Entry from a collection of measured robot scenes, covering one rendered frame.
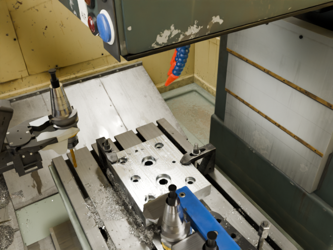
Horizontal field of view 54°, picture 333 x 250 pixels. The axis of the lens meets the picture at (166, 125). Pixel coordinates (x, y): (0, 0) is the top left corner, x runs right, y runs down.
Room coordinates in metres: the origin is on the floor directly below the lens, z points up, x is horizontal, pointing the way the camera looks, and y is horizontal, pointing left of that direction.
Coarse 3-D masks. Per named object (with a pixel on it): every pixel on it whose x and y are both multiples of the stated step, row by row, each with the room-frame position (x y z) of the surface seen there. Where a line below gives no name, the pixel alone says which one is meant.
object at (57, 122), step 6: (72, 108) 0.62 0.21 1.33; (48, 114) 0.59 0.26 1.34; (72, 114) 0.59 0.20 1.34; (54, 120) 0.57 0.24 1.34; (60, 120) 0.57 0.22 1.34; (66, 120) 0.57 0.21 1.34; (72, 120) 0.58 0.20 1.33; (78, 120) 0.60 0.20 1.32; (54, 126) 0.57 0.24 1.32; (60, 126) 0.57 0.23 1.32; (66, 126) 0.57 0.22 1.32; (72, 126) 0.58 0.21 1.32
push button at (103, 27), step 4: (100, 16) 0.34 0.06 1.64; (104, 16) 0.33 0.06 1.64; (100, 20) 0.34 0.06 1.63; (104, 20) 0.33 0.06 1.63; (100, 24) 0.34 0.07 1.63; (104, 24) 0.33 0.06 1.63; (108, 24) 0.33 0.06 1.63; (100, 28) 0.34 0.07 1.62; (104, 28) 0.33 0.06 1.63; (108, 28) 0.33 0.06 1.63; (100, 32) 0.34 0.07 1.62; (104, 32) 0.33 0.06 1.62; (108, 32) 0.33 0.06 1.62; (104, 36) 0.33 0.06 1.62; (108, 36) 0.33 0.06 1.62; (104, 40) 0.33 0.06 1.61; (108, 40) 0.33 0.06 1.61
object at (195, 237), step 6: (192, 234) 0.36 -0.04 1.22; (198, 234) 0.36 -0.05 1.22; (186, 240) 0.35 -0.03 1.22; (192, 240) 0.35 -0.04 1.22; (198, 240) 0.35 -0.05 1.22; (204, 240) 0.35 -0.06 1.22; (174, 246) 0.34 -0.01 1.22; (180, 246) 0.34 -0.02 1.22; (186, 246) 0.34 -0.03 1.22; (192, 246) 0.34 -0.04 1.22; (198, 246) 0.34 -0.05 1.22
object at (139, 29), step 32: (64, 0) 0.49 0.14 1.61; (96, 0) 0.37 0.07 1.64; (128, 0) 0.32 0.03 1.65; (160, 0) 0.34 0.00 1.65; (192, 0) 0.36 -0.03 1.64; (224, 0) 0.38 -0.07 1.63; (256, 0) 0.40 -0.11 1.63; (288, 0) 0.43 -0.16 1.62; (320, 0) 0.47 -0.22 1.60; (128, 32) 0.32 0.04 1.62; (160, 32) 0.34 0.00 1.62; (192, 32) 0.36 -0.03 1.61; (224, 32) 0.39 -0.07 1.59
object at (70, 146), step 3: (75, 135) 0.59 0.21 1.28; (69, 138) 0.58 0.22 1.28; (72, 138) 0.58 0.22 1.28; (75, 138) 0.59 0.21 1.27; (69, 141) 0.58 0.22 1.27; (72, 141) 0.58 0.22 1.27; (75, 141) 0.59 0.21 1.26; (78, 141) 0.60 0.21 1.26; (69, 144) 0.58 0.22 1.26; (72, 144) 0.58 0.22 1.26; (75, 144) 0.59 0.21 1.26; (69, 147) 0.58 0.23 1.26; (72, 147) 0.58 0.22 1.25
